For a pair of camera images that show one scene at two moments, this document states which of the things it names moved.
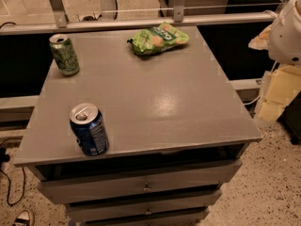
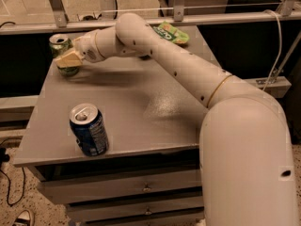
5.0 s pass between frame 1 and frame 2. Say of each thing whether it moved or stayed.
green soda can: stayed
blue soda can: stayed
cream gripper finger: moved
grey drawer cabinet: stayed
